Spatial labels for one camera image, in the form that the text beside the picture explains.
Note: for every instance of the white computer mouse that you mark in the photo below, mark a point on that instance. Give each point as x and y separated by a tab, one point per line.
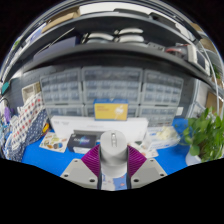
113	155

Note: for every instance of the dark shelf unit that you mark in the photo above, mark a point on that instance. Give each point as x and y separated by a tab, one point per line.
110	51

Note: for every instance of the long white keyboard box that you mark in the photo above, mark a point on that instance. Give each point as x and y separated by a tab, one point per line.
66	125

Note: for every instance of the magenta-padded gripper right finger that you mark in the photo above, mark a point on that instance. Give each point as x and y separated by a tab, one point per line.
148	171

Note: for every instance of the purple toy figure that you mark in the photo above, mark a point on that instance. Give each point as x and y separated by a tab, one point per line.
7	115

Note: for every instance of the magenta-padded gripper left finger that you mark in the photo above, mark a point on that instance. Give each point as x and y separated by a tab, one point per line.
78	171

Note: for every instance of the grey drawer cabinet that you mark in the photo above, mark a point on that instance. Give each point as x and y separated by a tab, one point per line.
161	93
111	83
61	90

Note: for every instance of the small colourful sticker sheet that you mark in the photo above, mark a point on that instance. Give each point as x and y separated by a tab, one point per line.
53	142

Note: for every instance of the patterned fabric bag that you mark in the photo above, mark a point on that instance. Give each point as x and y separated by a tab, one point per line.
26	126

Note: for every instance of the white blue glove box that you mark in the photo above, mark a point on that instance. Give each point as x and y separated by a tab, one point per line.
163	136

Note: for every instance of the white wooden frame box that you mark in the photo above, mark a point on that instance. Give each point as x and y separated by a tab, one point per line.
25	95

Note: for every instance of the yellow card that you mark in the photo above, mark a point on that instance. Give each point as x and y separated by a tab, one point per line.
110	110

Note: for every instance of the green potted plant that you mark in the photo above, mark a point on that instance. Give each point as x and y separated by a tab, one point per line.
205	136

